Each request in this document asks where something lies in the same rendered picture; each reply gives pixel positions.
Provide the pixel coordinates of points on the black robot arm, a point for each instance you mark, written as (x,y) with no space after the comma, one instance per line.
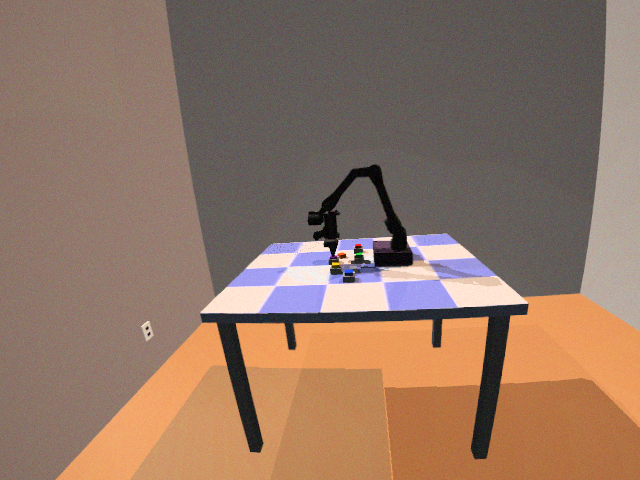
(398,241)

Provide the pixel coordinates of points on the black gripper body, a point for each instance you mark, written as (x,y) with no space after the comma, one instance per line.
(332,234)

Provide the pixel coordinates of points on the blue button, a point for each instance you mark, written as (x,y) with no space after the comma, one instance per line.
(348,276)

